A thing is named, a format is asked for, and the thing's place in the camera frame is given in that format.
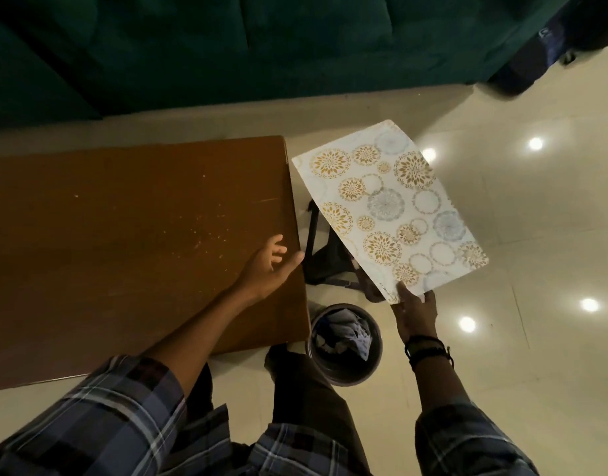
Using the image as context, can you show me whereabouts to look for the white floral patterned placemat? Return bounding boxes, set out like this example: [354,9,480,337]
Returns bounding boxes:
[291,120,489,305]

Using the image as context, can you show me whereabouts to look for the dark green sofa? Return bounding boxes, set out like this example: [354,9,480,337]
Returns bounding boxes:
[0,0,578,133]

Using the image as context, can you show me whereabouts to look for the plaid shirt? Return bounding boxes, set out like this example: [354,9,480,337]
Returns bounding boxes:
[0,355,555,476]

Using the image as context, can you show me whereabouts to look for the person's right hand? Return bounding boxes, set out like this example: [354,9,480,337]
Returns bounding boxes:
[390,281,438,345]

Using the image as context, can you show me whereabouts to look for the dark trousers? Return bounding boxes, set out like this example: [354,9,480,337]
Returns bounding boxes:
[185,344,371,476]

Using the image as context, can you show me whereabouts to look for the round grey waste bin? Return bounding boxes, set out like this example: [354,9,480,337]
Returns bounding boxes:
[306,303,384,387]

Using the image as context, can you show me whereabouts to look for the black wristbands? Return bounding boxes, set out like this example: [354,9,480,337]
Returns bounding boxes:
[404,334,455,370]

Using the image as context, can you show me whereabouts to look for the person's left forearm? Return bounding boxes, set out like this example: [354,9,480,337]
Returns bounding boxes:
[144,286,257,398]

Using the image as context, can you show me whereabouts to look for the black backpack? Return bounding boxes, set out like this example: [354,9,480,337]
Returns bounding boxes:
[303,200,385,303]

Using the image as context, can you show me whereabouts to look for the crumpled waste in bin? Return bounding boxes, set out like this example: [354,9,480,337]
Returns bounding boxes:
[315,311,374,363]

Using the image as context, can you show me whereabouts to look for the person's left hand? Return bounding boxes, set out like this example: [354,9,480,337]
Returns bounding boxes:
[233,234,305,307]

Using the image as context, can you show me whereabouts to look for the person's right forearm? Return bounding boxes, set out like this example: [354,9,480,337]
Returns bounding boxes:
[408,344,472,423]

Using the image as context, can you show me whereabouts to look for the dark wheeled suitcase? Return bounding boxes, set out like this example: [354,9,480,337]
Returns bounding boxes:
[486,0,608,98]

